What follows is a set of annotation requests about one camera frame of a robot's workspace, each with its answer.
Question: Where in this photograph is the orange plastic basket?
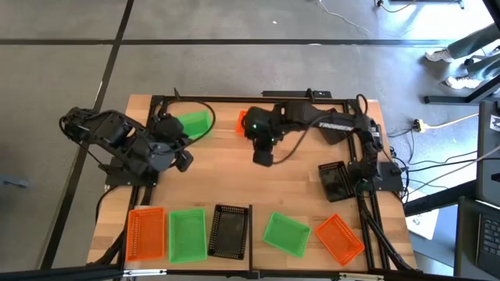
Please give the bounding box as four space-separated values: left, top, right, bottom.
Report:
124 206 166 263
235 110 251 137
314 212 366 268

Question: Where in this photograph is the green plastic basket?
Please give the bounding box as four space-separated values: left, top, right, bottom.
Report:
177 110 214 141
262 212 313 258
168 207 208 265

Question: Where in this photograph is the black plastic basket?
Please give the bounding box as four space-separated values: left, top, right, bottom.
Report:
207 203 250 261
317 160 356 204
320 107 351 146

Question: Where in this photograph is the black shelf divider bar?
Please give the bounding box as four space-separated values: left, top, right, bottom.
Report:
248 204 254 272

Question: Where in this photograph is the white paper sheet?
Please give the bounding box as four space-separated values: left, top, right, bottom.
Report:
405 208 441 241

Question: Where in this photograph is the black diagonal desk bar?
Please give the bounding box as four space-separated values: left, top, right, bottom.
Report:
404 181 480 218

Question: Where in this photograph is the black desk foot bar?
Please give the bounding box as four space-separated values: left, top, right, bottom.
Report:
423 73 500 105

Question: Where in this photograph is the person's white shoe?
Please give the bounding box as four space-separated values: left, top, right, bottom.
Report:
424 48 454 64
445 75 483 91

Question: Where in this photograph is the grey computer case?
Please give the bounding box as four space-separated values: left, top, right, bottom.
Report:
477 99 500 208

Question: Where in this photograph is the dark laptop keyboard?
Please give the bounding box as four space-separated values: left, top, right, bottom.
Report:
453 196 500 280

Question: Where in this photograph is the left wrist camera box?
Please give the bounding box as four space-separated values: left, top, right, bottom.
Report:
175 150 195 173

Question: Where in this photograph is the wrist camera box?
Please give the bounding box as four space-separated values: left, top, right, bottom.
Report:
175 150 195 173
252 148 275 168

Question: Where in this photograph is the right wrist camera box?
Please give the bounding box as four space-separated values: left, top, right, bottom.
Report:
252 148 275 168

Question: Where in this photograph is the black aluminium table frame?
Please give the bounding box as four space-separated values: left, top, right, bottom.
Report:
89 88 419 281

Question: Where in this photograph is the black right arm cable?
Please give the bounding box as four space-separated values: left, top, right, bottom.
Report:
272 115 335 165

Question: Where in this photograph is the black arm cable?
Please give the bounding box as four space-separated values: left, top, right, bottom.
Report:
158 99 217 151
272 115 335 165

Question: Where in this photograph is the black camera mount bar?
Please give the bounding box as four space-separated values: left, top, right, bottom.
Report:
261 90 333 99

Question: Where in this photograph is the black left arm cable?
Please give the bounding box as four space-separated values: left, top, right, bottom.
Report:
158 99 217 151

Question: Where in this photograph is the silver frame bracket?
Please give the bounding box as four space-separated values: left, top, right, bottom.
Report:
123 269 168 278
338 272 384 281

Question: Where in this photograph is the white floor cable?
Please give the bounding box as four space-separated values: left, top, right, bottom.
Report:
318 0 370 34

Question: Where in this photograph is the black floor cable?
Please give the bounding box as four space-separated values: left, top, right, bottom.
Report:
376 0 417 14

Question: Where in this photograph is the yellow extension cable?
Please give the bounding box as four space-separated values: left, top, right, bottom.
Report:
412 112 480 134

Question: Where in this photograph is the grey floor cable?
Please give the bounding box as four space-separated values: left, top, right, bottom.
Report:
405 144 500 196

